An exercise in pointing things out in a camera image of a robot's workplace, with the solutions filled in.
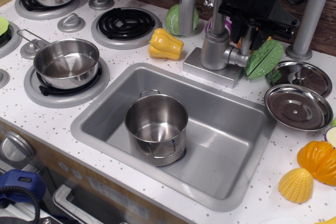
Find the yellow toy corn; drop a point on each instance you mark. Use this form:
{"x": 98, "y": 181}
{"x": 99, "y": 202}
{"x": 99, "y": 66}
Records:
{"x": 296, "y": 185}

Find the grey round oven dial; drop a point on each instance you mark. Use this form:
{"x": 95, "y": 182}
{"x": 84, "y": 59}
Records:
{"x": 15, "y": 148}

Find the blue clamp with cable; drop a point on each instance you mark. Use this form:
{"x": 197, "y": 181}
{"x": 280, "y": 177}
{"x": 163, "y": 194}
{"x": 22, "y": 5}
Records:
{"x": 22, "y": 186}

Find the grey stove knob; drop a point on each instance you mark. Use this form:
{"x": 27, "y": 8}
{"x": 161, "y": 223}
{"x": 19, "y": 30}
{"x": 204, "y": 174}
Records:
{"x": 71, "y": 23}
{"x": 101, "y": 4}
{"x": 29, "y": 50}

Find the green toy bitter gourd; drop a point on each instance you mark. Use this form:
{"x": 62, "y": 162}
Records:
{"x": 263, "y": 60}

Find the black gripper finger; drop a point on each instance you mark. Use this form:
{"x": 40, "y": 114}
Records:
{"x": 238, "y": 29}
{"x": 259, "y": 37}

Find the silver faucet lever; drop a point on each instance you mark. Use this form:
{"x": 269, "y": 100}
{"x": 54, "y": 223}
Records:
{"x": 240, "y": 57}

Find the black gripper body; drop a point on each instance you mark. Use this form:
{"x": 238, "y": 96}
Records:
{"x": 262, "y": 14}

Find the silver toy faucet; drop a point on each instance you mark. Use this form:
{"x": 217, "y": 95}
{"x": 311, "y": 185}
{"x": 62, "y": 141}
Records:
{"x": 211, "y": 62}

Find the purple toy onion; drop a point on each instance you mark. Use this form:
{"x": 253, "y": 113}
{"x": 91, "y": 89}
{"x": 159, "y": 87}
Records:
{"x": 228, "y": 26}

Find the toy oven door handle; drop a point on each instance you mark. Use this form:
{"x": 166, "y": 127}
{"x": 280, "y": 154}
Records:
{"x": 60, "y": 199}

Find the yellow toy bell pepper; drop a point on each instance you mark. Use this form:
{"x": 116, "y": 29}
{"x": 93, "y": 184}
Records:
{"x": 164, "y": 45}

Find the steel pot in sink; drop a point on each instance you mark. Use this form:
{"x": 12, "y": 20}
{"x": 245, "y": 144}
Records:
{"x": 156, "y": 124}

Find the grey vertical post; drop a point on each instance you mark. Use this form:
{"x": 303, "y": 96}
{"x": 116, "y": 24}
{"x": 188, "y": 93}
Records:
{"x": 300, "y": 50}

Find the steel plate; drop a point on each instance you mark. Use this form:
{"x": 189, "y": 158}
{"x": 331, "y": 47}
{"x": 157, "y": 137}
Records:
{"x": 298, "y": 107}

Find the steel lid with knob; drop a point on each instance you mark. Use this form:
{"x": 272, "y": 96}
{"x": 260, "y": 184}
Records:
{"x": 301, "y": 74}

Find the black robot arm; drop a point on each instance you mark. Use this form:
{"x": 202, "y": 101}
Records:
{"x": 266, "y": 18}

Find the green toy cabbage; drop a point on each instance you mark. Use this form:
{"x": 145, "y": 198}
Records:
{"x": 172, "y": 20}

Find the grey sink basin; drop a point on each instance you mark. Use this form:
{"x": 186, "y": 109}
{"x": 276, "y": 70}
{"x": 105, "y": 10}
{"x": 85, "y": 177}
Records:
{"x": 204, "y": 143}

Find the purple white toy eggplant slice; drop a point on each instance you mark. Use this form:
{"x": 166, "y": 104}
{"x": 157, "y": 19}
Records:
{"x": 330, "y": 136}

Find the orange toy pumpkin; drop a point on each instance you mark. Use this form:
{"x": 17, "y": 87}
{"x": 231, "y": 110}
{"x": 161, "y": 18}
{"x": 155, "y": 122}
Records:
{"x": 318, "y": 158}

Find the steel saucepan with handle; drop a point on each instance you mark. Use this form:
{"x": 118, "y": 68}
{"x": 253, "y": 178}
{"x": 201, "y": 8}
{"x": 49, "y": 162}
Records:
{"x": 67, "y": 63}

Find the black coil burner centre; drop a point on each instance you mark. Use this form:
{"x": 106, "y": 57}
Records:
{"x": 124, "y": 28}

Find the grey stove knob upper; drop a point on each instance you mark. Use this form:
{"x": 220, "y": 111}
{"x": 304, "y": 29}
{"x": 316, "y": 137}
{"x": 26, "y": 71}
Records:
{"x": 101, "y": 4}

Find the green toy item left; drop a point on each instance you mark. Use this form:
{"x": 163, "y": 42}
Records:
{"x": 4, "y": 25}

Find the grey stove knob middle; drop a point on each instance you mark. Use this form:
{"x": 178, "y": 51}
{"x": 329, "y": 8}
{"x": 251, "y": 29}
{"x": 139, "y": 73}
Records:
{"x": 71, "y": 23}

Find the grey stove knob lower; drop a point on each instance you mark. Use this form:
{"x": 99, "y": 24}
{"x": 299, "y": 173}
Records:
{"x": 29, "y": 50}

